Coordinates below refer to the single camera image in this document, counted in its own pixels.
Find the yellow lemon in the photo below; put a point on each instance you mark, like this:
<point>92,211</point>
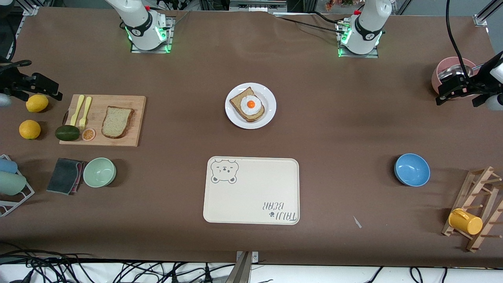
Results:
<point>37,103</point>

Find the wooden cutting board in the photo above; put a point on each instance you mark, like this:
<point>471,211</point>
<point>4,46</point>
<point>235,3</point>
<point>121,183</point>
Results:
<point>139,118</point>

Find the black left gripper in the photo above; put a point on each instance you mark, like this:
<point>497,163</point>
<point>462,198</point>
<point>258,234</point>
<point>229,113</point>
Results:
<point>474,84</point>

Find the yellow plastic fork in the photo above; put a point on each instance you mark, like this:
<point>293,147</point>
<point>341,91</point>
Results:
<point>86,108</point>

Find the round yellow orange fruit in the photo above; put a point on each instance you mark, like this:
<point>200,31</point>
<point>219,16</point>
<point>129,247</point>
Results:
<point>30,129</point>

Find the cream bear print tray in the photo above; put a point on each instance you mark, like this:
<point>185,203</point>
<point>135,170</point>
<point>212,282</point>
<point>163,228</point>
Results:
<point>251,196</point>

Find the orange slice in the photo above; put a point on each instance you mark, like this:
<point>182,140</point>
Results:
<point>88,135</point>

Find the pink bowl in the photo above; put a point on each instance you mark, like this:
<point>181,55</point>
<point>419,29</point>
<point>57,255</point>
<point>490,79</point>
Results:
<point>436,80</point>

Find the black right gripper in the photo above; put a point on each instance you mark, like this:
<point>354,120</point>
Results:
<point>11,81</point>

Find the blue bowl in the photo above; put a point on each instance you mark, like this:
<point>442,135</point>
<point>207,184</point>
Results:
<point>412,169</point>

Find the light green cup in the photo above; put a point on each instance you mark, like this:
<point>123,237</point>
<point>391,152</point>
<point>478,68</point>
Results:
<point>11,183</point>

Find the fried egg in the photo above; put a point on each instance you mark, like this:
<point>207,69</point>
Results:
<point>251,104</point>

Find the grey folded cloth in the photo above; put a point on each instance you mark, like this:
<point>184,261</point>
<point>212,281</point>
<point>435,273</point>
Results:
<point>63,176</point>

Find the wooden mug rack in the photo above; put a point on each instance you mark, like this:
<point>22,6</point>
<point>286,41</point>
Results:
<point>468,197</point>

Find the grey metal box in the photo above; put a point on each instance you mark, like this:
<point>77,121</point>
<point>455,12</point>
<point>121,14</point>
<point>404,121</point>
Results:
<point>257,5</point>

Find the yellow plastic knife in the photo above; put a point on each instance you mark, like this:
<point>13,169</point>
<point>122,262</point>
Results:
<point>78,108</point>

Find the white tape scrap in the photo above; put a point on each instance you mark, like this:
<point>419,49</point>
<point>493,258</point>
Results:
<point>357,222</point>

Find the light green bowl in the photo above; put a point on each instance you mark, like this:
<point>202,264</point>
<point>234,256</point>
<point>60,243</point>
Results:
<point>99,172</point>

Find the metal table bracket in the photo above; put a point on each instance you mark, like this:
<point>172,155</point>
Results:
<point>245,267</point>

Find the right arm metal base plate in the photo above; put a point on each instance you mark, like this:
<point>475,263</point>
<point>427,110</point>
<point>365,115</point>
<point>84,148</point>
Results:
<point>170,35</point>

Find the light blue cup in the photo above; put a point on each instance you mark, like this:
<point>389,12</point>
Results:
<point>8,166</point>

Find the green avocado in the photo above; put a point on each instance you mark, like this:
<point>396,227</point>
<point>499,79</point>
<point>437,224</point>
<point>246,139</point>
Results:
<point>67,133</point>

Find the yellow mug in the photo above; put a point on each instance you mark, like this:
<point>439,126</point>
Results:
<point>465,221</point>

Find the white round plate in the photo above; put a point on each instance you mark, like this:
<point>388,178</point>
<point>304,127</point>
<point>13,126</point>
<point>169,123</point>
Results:
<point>235,120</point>

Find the brown bread slice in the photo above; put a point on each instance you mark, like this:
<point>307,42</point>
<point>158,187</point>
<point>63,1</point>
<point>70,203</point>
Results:
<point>237,103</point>

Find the aluminium frame bracket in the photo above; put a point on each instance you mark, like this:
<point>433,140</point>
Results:
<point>487,13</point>
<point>30,10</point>

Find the pale seeded bread slice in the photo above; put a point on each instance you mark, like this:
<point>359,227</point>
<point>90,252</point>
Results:
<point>116,122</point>

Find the metal scoop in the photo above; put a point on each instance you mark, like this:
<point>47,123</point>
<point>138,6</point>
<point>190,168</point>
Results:
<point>452,71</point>

